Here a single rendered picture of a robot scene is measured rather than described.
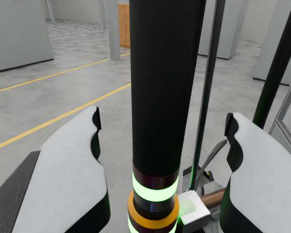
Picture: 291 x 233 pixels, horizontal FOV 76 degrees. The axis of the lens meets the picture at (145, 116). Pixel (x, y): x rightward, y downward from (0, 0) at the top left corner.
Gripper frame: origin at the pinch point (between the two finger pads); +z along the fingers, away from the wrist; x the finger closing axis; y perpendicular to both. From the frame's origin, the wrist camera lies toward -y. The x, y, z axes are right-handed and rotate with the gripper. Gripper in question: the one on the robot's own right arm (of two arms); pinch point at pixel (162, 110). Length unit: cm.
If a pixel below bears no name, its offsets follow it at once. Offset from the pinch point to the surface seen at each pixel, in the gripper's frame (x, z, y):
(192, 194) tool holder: 3.9, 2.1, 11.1
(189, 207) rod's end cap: 3.3, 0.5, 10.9
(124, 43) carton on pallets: -137, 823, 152
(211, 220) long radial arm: 21, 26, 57
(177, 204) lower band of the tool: 1.7, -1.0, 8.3
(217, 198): 6.4, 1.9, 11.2
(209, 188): 21, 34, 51
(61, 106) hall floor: -175, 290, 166
